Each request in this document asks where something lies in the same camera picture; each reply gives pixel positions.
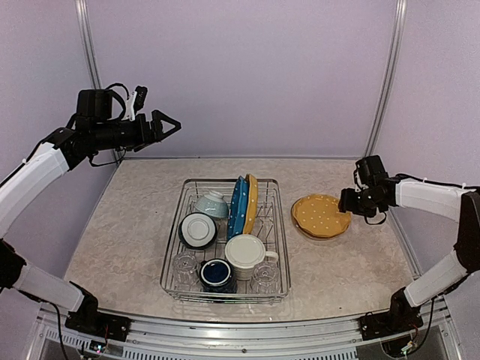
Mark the left clear glass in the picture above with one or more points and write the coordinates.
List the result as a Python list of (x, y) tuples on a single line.
[(185, 270)]

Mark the yellow polka dot plate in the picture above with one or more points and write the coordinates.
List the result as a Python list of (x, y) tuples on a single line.
[(318, 214), (251, 204)]

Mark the blue polka dot plate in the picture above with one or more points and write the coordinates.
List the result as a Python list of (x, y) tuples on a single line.
[(238, 208)]

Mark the right clear glass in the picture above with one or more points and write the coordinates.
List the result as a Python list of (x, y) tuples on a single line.
[(265, 278)]

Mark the bird pattern ceramic plate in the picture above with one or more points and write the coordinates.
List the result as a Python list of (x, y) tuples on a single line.
[(316, 237)]

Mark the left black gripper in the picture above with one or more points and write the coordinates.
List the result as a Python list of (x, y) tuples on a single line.
[(145, 134)]

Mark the left corner aluminium post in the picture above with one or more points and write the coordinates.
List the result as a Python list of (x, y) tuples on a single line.
[(82, 14)]

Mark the dark blue mug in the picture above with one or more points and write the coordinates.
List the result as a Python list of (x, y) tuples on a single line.
[(217, 276)]

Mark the light striped rice bowl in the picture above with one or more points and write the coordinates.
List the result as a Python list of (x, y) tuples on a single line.
[(213, 205)]

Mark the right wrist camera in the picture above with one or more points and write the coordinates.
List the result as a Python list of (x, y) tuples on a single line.
[(369, 171)]

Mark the corner aluminium post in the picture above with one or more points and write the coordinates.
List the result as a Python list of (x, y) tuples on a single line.
[(82, 14), (388, 79)]

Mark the dark blue white bowl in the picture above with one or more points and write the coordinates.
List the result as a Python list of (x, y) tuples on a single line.
[(197, 231)]

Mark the back wall aluminium rail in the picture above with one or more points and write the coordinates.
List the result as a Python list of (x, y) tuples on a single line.
[(256, 157)]

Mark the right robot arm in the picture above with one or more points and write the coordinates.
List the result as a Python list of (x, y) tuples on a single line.
[(450, 216)]

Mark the aluminium front frame rail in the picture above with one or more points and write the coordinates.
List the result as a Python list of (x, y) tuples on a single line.
[(150, 337)]

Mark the white ceramic mug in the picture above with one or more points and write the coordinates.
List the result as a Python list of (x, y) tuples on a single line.
[(243, 252)]

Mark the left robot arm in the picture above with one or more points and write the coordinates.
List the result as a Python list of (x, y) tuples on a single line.
[(103, 121)]

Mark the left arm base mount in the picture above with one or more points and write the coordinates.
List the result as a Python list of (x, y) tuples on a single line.
[(103, 325)]

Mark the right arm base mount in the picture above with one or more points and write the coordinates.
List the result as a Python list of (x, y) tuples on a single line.
[(384, 324)]

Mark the right corner aluminium post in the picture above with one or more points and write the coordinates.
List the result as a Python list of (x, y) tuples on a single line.
[(388, 79)]

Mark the clear glass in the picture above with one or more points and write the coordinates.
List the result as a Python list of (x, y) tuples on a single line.
[(265, 278), (185, 270)]

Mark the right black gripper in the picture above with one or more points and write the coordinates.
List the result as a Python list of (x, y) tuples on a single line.
[(346, 203)]

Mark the metal wire dish rack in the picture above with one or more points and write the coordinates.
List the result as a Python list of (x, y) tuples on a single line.
[(268, 227)]

